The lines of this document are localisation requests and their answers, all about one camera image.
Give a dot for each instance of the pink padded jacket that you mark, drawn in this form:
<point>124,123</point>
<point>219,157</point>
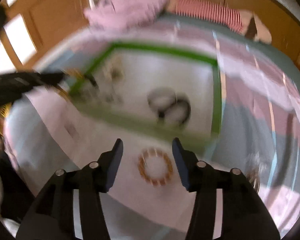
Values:
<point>120,15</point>

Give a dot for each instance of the patterned bed sheet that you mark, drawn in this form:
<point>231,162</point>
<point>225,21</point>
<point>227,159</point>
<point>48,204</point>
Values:
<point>260,134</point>

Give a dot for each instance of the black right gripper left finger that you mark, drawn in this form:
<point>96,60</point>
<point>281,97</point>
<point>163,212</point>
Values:
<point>51,216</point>

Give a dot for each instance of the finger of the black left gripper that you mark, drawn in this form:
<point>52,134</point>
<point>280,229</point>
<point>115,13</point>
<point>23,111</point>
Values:
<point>34,79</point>

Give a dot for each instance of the black wrist watch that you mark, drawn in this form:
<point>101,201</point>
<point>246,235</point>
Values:
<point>179,103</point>

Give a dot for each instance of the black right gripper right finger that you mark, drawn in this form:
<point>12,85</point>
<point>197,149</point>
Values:
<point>226,205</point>

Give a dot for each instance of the striped plush doll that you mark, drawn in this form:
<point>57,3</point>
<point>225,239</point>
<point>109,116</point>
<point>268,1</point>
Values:
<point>242,22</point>

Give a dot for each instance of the green cardboard box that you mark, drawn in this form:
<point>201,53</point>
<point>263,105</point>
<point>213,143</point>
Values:
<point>148,66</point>

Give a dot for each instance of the white wrist watch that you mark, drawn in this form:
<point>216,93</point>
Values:
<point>113,74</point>

